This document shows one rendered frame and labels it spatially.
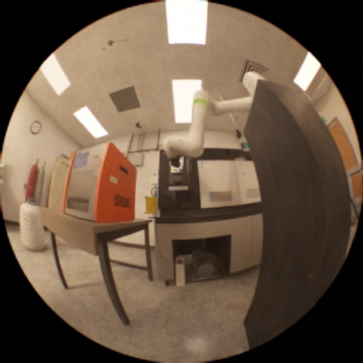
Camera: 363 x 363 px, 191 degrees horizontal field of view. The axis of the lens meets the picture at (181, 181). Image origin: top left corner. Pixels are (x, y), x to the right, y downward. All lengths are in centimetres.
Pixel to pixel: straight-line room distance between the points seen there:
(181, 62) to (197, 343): 280
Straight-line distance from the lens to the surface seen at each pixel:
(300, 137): 31
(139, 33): 210
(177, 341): 84
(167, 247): 97
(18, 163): 350
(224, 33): 215
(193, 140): 60
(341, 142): 385
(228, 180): 112
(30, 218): 199
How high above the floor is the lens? 77
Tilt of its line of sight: 17 degrees up
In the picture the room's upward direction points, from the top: 2 degrees counter-clockwise
